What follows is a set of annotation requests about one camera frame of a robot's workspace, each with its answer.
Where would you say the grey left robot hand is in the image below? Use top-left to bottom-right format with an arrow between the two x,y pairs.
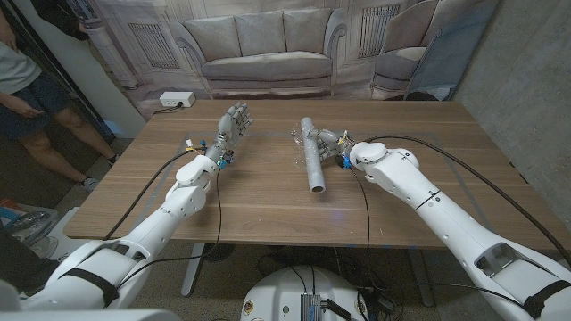
205,101 -> 254,164

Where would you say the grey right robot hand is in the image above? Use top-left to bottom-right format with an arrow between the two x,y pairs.
314,128 -> 357,167

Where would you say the cling film roll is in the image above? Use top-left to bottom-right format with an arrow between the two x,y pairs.
292,117 -> 327,194

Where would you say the white power strip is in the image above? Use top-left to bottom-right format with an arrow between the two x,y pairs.
159,91 -> 196,109

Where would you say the printed sofa backdrop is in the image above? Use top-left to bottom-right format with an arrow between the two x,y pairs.
66,0 -> 501,119

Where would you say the black round floor object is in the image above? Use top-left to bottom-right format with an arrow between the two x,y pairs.
203,243 -> 236,263

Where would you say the grey table leg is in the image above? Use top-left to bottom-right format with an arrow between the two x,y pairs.
408,248 -> 435,308
180,243 -> 206,298

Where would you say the white robot torso base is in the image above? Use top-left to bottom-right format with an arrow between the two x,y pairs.
239,266 -> 370,321

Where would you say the black power adapter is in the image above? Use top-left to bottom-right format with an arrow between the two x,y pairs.
368,288 -> 396,313

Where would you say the silver box on torso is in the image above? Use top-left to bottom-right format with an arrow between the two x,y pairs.
299,293 -> 323,321

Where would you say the white floor board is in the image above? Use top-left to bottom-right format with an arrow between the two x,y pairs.
42,205 -> 111,264

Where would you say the person in black top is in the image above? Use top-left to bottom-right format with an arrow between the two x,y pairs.
30,0 -> 90,42

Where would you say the clear plastic bag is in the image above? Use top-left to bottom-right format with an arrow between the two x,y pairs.
7,207 -> 59,247

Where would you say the person in grey shirt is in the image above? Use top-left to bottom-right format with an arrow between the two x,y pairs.
0,8 -> 120,193

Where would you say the white robot chest edge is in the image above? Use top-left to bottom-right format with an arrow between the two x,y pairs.
0,309 -> 182,321

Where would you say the black power strip cable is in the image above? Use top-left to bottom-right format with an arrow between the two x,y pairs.
153,101 -> 185,116

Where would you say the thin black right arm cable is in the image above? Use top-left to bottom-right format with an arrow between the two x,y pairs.
350,165 -> 532,311

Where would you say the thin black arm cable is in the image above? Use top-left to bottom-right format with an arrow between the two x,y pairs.
116,168 -> 223,289
350,165 -> 532,311

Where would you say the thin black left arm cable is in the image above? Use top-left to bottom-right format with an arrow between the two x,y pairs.
116,168 -> 223,289

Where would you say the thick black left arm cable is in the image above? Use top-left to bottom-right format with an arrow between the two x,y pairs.
103,149 -> 205,242

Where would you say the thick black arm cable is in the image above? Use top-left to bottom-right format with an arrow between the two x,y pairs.
103,149 -> 205,242
363,135 -> 571,268

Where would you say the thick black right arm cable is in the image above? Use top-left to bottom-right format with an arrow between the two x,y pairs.
363,135 -> 571,268

